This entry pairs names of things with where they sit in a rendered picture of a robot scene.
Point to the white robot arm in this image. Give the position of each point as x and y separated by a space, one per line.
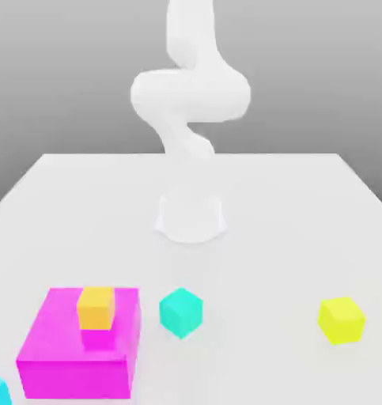
190 91

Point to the small turquoise cube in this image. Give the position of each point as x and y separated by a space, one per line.
180 313

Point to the small orange cube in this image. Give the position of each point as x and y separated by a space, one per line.
95 311

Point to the small yellow cube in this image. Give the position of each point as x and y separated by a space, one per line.
341 321

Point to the large magenta box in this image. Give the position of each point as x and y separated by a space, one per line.
70 373

